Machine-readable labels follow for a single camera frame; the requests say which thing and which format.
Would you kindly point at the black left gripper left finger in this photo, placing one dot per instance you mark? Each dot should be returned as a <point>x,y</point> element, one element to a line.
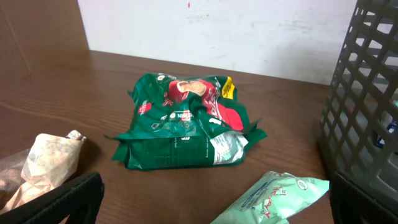
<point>77,201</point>

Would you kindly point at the grey plastic basket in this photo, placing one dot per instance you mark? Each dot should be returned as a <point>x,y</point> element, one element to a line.
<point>358,125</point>

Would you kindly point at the mint green wipes packet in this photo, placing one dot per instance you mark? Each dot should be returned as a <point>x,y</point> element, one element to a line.
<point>274,198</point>

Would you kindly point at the green Nescafe coffee bag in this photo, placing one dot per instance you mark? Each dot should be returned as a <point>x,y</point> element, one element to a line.
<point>185,123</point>

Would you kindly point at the beige crumpled snack bag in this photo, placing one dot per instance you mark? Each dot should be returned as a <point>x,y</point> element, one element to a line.
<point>50,162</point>

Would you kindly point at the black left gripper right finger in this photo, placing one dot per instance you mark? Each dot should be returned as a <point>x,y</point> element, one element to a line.
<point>356,202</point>

